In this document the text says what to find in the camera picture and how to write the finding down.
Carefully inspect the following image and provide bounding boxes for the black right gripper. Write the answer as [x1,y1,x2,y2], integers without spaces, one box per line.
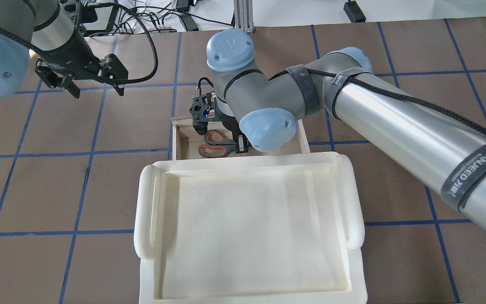
[220,116,250,154]

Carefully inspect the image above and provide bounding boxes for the aluminium frame post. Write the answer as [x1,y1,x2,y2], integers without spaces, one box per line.
[232,0,255,33]

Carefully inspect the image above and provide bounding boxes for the black power adapter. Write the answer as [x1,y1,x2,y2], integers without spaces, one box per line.
[343,0,366,23]

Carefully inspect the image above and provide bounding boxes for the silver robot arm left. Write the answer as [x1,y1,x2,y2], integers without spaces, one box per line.
[0,0,129,98]

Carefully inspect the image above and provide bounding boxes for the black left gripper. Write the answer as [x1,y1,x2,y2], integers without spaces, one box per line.
[34,54,128,99]

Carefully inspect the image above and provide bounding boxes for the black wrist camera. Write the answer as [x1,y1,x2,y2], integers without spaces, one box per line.
[189,92,219,136]

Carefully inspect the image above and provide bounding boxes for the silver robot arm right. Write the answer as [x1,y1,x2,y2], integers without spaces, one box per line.
[206,29,486,231]

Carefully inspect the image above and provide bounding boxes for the white plastic tray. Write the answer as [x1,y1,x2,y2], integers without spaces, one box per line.
[134,152,367,304]

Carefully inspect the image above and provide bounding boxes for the orange handled scissors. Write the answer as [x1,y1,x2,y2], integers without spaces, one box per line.
[197,130,237,158]

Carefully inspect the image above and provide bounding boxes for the light wooden drawer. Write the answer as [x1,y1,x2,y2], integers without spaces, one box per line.
[170,116,311,161]

